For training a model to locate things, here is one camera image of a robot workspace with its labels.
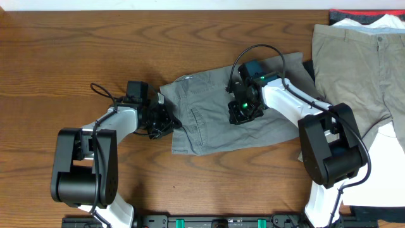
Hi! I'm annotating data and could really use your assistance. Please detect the grey shorts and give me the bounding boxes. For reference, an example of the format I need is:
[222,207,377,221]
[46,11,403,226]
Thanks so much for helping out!
[159,52,323,156]

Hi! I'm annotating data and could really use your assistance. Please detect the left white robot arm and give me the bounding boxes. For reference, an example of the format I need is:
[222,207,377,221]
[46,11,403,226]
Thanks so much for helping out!
[50,98,182,227]

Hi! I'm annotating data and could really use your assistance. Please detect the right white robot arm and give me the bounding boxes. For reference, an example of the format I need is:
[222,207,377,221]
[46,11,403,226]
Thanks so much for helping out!
[227,72,371,227]

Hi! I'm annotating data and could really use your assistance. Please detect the black garment under khaki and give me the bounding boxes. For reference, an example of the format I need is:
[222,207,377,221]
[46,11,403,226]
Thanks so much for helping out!
[302,60,315,82]

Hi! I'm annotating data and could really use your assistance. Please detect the khaki shorts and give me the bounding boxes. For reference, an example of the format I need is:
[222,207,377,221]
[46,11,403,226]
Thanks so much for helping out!
[298,24,404,146]

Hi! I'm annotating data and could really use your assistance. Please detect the dark red-striped garment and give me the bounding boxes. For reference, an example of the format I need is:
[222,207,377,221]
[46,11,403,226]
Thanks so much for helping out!
[329,9,404,25]

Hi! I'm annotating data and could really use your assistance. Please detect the white garment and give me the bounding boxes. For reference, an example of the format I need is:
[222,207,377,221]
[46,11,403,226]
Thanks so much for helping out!
[332,15,404,208]

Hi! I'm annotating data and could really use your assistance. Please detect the light blue garment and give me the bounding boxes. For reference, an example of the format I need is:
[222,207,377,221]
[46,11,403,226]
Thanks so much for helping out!
[337,26,404,35]

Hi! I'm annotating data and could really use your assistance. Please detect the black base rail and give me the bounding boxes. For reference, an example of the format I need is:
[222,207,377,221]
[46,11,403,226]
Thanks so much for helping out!
[61,214,379,228]

